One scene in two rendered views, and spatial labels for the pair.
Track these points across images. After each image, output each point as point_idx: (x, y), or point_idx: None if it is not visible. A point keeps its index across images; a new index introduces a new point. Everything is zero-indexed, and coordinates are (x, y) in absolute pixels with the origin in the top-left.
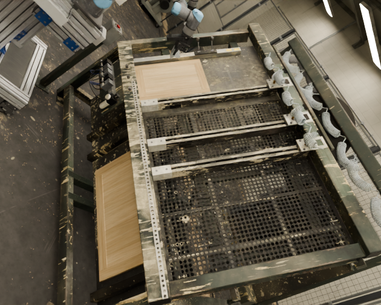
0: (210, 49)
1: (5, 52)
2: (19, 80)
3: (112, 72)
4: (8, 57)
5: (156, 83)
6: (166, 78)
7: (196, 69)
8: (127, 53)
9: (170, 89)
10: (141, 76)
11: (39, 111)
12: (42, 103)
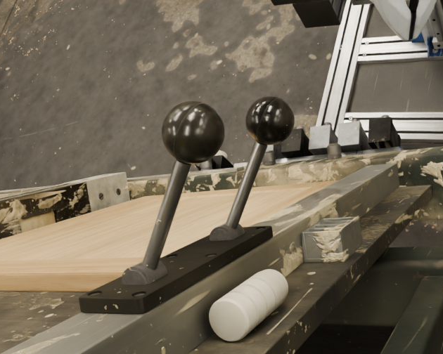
0: (178, 272)
1: (436, 55)
2: (382, 110)
3: (318, 145)
4: (440, 71)
5: (187, 206)
6: (185, 214)
7: (108, 258)
8: (441, 149)
9: (110, 220)
10: (267, 189)
11: (413, 236)
12: None
